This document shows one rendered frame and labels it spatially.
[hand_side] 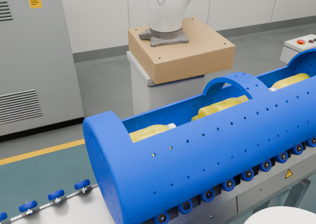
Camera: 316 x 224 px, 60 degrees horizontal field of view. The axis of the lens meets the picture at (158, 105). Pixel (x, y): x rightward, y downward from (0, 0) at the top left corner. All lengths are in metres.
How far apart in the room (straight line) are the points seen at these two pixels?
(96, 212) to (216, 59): 0.81
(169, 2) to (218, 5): 2.94
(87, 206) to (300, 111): 0.65
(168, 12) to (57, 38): 1.14
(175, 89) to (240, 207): 0.64
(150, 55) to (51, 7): 1.08
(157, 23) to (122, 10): 2.32
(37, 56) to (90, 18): 1.42
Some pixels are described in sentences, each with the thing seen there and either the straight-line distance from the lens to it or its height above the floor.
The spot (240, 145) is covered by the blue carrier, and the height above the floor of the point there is 1.15.
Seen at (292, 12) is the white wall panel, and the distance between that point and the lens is 5.10.
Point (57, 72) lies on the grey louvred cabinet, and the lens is 2.29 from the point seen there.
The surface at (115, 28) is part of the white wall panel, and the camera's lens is 3.61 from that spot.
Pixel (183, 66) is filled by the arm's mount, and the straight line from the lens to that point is 1.20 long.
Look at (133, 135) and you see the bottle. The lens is 0.74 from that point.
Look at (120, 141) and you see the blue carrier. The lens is 0.58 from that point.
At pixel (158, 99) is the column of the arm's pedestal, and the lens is 1.32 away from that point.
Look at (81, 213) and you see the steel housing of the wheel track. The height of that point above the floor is 0.93.
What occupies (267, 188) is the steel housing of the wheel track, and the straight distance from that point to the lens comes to 1.01.
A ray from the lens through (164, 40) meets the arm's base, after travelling 1.28.
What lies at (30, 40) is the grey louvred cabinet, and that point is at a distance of 2.18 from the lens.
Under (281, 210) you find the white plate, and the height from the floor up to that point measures 1.04.
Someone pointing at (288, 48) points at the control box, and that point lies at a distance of 1.47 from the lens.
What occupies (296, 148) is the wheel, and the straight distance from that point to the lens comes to 1.03.
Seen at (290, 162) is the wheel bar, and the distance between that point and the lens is 1.04.
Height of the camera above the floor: 1.62
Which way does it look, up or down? 36 degrees down
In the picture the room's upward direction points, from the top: straight up
